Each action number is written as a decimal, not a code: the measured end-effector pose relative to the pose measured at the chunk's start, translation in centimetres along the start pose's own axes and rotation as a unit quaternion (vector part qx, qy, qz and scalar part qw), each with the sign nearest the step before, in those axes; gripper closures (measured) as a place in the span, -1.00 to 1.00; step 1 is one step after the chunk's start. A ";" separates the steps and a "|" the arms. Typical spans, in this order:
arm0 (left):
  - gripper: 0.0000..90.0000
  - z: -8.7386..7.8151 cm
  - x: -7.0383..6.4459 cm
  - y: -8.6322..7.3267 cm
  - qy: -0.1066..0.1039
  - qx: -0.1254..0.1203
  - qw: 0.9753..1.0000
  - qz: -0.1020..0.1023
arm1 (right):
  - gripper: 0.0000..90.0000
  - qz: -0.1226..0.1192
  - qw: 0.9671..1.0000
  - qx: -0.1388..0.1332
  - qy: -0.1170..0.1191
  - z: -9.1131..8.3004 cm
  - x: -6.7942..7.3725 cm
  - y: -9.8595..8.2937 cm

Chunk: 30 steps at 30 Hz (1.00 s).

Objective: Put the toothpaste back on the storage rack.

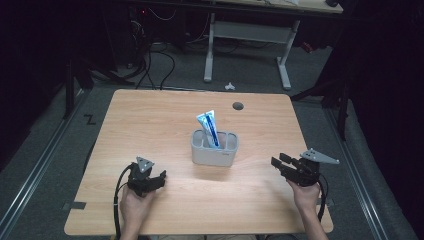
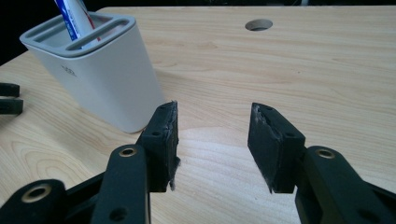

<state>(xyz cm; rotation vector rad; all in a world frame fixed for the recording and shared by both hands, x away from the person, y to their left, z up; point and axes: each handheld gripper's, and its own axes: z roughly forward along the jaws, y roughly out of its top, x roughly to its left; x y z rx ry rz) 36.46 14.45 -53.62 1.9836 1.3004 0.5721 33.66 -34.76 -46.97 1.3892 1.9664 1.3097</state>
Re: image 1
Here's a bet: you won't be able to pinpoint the black metal stand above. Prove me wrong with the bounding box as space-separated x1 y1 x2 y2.
289 64 352 142

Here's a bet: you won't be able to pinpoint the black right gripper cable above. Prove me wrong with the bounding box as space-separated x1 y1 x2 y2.
316 173 330 224

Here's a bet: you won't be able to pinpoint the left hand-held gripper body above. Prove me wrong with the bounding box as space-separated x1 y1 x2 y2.
125 156 160 198

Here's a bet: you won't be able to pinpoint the grey compartment holder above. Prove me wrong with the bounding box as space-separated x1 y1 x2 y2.
189 129 240 168

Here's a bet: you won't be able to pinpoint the dark computer tower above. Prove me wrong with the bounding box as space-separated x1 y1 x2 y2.
127 5 152 69

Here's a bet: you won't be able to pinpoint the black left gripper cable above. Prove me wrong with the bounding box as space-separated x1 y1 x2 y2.
111 164 133 240

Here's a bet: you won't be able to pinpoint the metal floor rail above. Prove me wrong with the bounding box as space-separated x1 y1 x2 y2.
0 89 88 236
323 107 390 240

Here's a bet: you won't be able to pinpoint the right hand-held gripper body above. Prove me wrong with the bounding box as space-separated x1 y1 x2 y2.
289 147 341 188

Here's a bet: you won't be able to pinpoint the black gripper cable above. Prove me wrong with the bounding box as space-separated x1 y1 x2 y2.
316 173 330 224
111 164 133 240

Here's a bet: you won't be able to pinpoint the desk with white legs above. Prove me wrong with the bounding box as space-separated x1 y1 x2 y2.
131 0 344 91

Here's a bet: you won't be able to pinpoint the white and blue toothpaste tube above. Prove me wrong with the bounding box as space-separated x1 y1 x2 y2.
195 109 222 149

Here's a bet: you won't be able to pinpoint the black floor cables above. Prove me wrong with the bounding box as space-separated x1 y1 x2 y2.
131 41 177 91

